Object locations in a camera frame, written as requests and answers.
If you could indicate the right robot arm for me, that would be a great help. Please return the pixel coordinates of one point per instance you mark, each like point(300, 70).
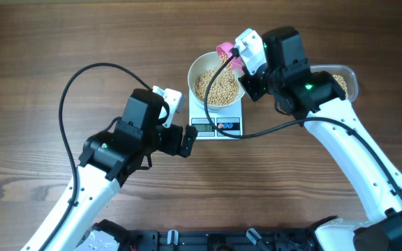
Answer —
point(275, 63)

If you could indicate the soybeans in container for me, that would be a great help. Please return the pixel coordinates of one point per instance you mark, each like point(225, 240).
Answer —
point(342, 83)

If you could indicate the white digital kitchen scale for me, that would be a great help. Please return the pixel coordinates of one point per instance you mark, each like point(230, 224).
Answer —
point(228, 119)

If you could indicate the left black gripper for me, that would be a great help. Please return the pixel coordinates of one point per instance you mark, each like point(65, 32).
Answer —
point(172, 147)

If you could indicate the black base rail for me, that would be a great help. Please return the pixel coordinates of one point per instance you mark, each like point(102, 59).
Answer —
point(251, 239)

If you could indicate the pink plastic scoop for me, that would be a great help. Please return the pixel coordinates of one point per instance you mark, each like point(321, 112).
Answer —
point(224, 53)

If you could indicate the soybeans in bowl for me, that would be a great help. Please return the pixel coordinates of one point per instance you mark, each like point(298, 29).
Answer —
point(224, 89)

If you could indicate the clear plastic container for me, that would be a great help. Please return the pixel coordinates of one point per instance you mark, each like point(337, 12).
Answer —
point(346, 74)

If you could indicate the white bowl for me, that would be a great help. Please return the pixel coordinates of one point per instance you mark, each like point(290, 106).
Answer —
point(209, 61)

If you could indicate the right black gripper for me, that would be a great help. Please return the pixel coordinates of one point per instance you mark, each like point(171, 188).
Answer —
point(252, 89)

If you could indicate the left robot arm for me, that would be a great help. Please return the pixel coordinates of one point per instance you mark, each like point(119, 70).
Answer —
point(109, 158)

